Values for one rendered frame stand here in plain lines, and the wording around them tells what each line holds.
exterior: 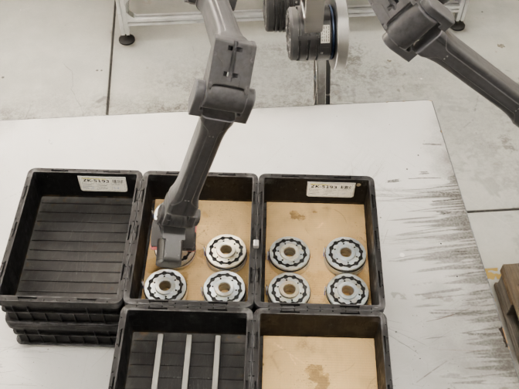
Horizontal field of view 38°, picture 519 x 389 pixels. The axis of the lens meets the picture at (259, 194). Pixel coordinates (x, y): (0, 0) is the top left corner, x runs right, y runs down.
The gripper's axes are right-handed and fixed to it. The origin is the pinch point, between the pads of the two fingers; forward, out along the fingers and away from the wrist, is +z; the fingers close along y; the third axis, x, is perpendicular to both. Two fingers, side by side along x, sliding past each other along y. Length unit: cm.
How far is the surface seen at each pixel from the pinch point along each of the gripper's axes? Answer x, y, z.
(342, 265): -3.9, 41.7, -1.3
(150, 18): 148, -27, 132
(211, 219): 9.5, 8.6, 8.5
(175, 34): 149, -16, 146
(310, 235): 5.6, 34.5, 5.4
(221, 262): -4.1, 11.7, 0.6
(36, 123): 49, -49, 40
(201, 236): 4.2, 6.5, 6.8
